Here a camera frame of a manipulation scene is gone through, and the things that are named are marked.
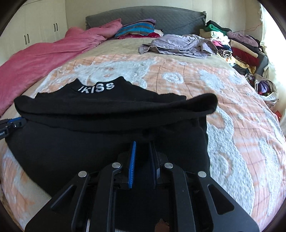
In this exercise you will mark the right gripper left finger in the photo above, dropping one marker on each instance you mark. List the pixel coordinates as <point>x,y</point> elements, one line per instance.
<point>84,205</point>

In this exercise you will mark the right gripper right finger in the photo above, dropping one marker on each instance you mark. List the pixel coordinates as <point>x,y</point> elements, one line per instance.
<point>201,203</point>

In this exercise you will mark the black KISS shirt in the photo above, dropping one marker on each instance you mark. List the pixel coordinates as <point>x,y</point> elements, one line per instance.
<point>85,128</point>

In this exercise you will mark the bag of clothes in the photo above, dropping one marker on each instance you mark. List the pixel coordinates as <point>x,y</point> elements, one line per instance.
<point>264,87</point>

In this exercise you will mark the stacked folded clothes pile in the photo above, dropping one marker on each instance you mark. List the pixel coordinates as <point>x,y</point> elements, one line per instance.
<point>243,52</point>

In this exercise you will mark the striped folded clothes pile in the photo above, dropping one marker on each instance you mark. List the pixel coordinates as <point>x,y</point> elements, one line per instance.
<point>141,28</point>

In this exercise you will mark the pink duvet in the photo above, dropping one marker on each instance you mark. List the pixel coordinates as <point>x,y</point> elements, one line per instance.
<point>40,60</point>

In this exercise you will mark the peach white patterned blanket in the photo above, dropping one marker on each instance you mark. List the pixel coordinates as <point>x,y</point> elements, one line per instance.
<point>246,143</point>

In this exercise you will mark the cream wardrobe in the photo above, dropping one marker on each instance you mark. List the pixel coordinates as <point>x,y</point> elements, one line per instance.
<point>34,22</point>

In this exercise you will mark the red object on floor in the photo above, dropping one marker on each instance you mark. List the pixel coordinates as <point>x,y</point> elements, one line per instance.
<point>278,114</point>

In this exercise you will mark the beige bed sheet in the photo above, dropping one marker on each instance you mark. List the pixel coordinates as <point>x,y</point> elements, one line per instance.
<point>130,46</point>

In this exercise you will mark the lilac crumpled garment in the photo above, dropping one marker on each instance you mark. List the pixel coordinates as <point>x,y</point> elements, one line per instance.
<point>187,45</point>

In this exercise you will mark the grey quilted headboard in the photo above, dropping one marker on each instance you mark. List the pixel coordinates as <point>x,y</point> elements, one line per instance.
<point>170,20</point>

